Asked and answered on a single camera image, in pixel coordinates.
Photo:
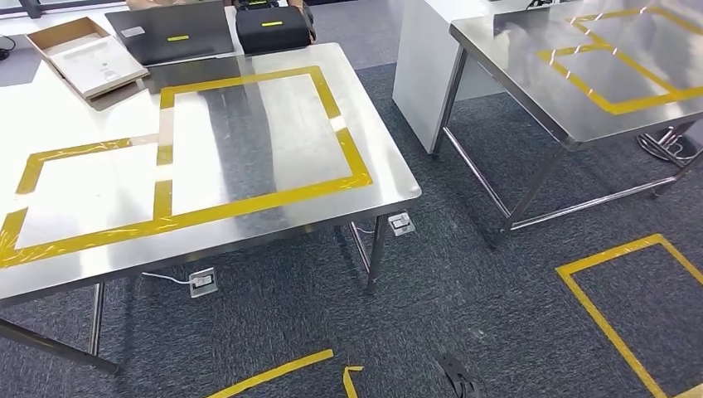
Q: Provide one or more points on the stainless steel workbench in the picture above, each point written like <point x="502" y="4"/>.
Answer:
<point x="522" y="71"/>
<point x="384" y="181"/>

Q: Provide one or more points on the silver floor socket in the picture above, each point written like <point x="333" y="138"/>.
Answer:
<point x="401" y="224"/>
<point x="202" y="283"/>

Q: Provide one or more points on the white cabinet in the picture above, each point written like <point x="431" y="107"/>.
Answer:
<point x="423" y="82"/>

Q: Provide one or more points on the black carrying case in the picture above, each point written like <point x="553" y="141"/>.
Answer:
<point x="272" y="30"/>

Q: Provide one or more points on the yellow floor tape with gap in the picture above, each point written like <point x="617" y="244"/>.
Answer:
<point x="274" y="373"/>

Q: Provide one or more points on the black robot right foot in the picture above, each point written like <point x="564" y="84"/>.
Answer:
<point x="458" y="379"/>

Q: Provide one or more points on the black laptop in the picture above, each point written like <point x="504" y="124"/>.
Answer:
<point x="170" y="33"/>

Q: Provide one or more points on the open cardboard box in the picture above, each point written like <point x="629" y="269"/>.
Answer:
<point x="99" y="66"/>

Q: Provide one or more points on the yellow floor tape square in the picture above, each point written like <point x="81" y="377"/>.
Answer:
<point x="608" y="329"/>

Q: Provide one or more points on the chrome stanchion base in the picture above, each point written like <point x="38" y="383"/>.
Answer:
<point x="667" y="148"/>

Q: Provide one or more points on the yellow tape frame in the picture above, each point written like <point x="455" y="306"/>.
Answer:
<point x="241" y="82"/>
<point x="77" y="149"/>
<point x="648" y="102"/>

